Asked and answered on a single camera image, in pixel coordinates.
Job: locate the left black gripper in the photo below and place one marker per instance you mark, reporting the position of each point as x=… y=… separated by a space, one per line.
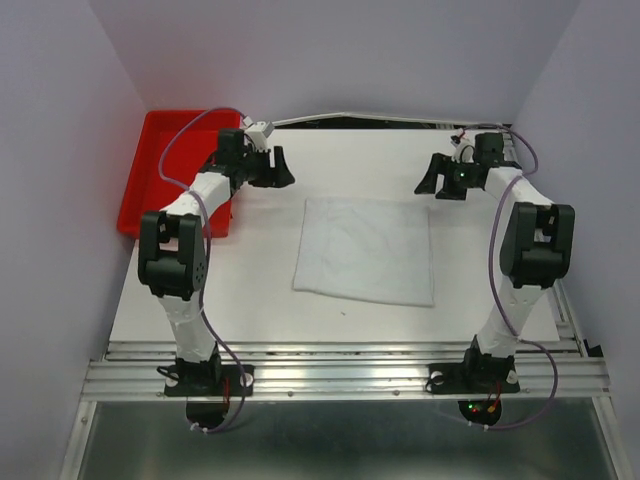
x=282 y=176

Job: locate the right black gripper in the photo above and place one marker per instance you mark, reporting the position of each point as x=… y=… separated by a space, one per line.
x=440 y=163

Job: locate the white fabric skirt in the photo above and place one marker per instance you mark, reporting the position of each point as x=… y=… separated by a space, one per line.
x=376 y=251

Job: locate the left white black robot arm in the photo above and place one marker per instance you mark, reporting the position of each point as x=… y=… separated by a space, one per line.
x=174 y=246

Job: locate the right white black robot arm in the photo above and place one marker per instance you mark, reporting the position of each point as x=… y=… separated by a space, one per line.
x=529 y=250

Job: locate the red plastic tray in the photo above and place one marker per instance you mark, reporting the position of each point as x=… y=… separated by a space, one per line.
x=181 y=154

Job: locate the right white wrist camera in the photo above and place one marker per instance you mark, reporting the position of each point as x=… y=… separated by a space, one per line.
x=463 y=147

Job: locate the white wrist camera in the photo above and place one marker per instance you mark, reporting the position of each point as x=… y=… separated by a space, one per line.
x=463 y=147
x=258 y=133

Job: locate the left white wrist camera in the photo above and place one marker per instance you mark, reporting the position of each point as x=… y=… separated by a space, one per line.
x=258 y=133

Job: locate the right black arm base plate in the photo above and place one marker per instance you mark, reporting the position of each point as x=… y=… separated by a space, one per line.
x=447 y=378

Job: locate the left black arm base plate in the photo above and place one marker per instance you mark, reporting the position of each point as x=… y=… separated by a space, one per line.
x=230 y=383

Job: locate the aluminium front rail frame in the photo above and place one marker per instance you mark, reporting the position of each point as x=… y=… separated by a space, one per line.
x=341 y=371

